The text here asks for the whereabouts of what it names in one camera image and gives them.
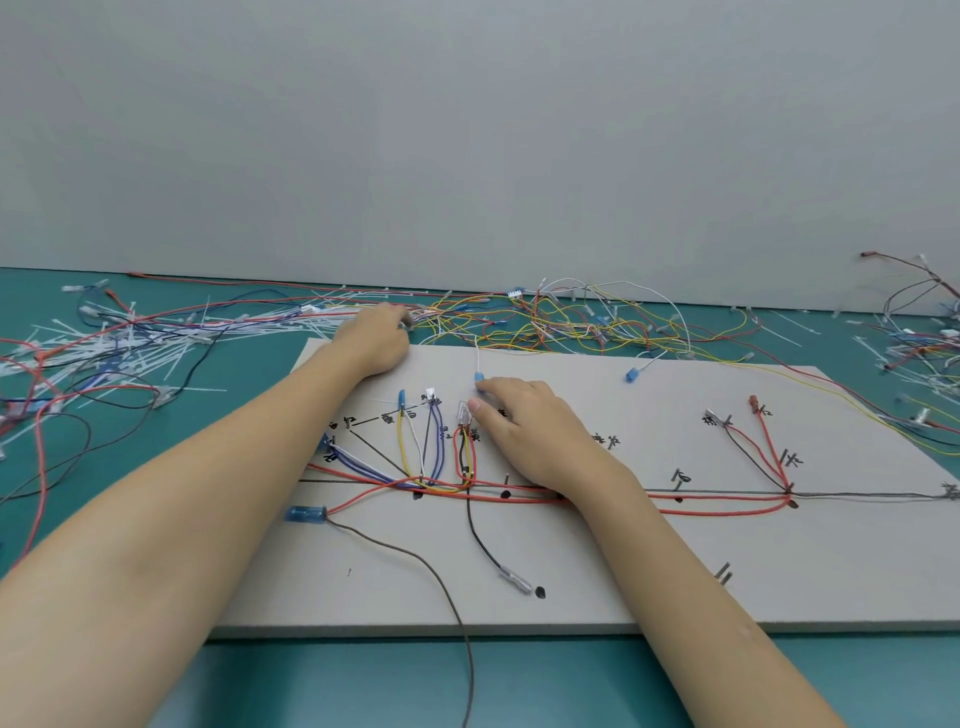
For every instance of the person's right hand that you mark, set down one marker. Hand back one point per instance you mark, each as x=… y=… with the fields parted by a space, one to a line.
x=544 y=442

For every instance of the person's left hand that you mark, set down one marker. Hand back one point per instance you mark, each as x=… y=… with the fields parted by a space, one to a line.
x=371 y=341

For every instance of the person's right thumb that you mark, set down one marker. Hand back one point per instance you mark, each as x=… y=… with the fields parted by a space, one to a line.
x=486 y=421

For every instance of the person's left fingers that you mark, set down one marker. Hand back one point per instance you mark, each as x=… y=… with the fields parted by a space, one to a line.
x=396 y=316

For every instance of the person's right forearm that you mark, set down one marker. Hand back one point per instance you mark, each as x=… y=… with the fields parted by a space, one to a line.
x=675 y=585

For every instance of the person's left forearm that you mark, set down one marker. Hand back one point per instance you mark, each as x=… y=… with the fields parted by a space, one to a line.
x=172 y=525

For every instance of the black metal board pegs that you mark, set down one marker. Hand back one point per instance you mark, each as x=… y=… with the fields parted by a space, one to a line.
x=724 y=574

